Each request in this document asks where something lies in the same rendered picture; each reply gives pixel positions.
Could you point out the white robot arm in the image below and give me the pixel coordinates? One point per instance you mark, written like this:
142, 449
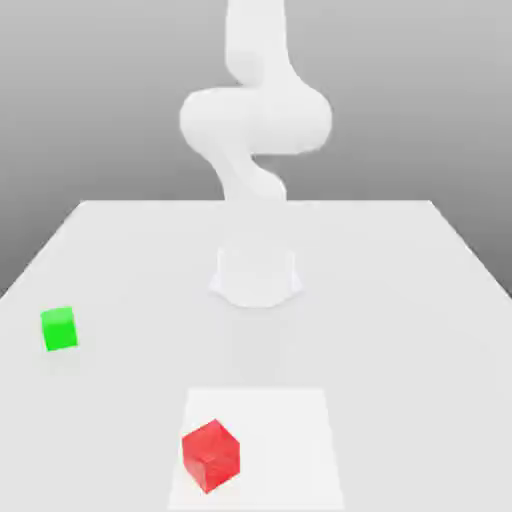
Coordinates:
256, 120

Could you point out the small red cube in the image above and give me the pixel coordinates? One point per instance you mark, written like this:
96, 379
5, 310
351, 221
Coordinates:
210, 456

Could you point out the small green cube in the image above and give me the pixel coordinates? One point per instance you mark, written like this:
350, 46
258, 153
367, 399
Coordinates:
59, 329

